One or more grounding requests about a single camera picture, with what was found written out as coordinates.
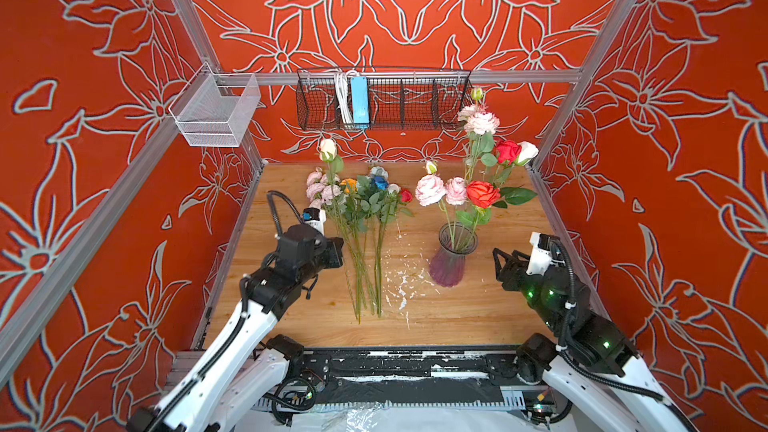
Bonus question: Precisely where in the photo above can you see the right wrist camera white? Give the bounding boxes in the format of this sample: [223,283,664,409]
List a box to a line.
[526,232,565,275]

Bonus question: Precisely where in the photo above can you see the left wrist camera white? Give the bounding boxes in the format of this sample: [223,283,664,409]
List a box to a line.
[302,207,326,235]

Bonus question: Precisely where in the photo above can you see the purple ribbed glass vase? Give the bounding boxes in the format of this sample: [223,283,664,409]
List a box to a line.
[429,224,478,288]

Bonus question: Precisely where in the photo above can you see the black wire wall basket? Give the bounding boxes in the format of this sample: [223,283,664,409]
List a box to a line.
[296,67,472,131]

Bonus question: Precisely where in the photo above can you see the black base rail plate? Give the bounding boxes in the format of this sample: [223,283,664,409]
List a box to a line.
[263,346,571,409]

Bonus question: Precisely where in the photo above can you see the peach rose flower stem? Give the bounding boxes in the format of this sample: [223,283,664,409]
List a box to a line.
[319,138,360,243]

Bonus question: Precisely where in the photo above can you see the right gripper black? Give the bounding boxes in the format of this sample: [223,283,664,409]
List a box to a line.
[493,246,569,336]

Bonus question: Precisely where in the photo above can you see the mixed flower bunch on table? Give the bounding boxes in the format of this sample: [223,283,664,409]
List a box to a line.
[306,166,413,320]

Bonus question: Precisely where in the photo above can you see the white rose flower stem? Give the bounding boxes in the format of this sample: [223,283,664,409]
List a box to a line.
[492,140,539,208]

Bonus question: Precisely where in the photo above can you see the red rose flower stem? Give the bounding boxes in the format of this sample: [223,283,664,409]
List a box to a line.
[456,181,503,236]

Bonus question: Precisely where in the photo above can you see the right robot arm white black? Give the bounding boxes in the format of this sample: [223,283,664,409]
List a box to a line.
[492,239,696,431]

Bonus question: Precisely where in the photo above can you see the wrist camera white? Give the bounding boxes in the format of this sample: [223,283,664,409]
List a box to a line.
[526,232,565,275]
[302,207,326,235]

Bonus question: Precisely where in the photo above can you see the pink peony flower stem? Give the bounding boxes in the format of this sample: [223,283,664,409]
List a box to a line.
[415,160,468,252]

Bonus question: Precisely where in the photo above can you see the blue flat box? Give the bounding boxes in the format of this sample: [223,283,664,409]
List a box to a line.
[350,75,370,129]

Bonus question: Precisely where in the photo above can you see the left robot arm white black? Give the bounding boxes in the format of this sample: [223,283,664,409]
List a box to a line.
[126,190,344,431]

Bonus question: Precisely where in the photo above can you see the pink carnation spray stem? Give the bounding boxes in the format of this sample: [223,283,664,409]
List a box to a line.
[457,87,500,182]

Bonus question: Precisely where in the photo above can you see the white mesh wall basket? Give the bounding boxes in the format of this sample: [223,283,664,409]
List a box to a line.
[169,64,261,148]

